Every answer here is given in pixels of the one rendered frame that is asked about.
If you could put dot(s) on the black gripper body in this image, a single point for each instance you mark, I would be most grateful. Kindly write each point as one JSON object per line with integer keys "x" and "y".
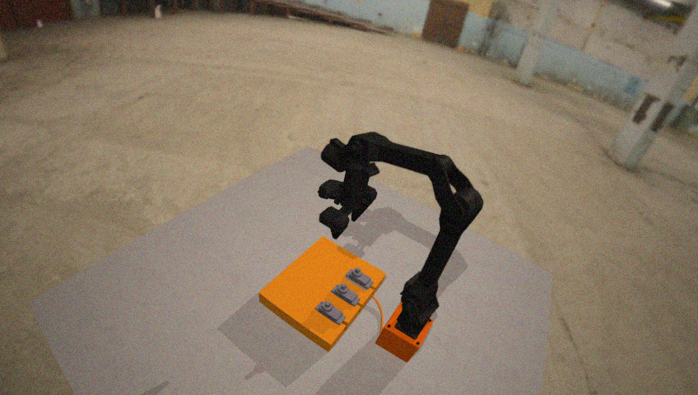
{"x": 351, "y": 200}

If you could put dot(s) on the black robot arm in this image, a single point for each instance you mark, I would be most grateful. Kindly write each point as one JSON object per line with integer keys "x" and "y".
{"x": 458, "y": 210}

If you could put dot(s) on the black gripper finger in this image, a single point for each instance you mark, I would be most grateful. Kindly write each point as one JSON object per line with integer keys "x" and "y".
{"x": 356, "y": 214}
{"x": 335, "y": 235}

